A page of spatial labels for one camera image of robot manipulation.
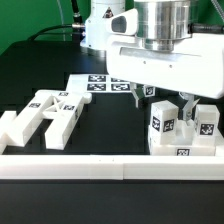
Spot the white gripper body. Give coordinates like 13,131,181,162
106,8,224,99

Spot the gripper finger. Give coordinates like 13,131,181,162
180,93,199,121
130,83,145,108

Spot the white chair seat piece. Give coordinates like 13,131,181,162
148,120,224,156

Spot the white chair back frame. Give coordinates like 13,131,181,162
7,90,92,150

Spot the robot base column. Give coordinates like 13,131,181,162
80,0,125,57

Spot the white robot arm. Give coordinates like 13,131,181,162
106,0,224,120

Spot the white marker cube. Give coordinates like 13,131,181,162
143,85,155,97

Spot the white marker sheet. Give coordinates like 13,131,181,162
66,74,131,93

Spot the black cable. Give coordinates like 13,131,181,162
27,0,88,42

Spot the white obstacle wall bar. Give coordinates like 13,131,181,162
0,155,224,180

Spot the white left side wall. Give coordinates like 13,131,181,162
0,111,17,155

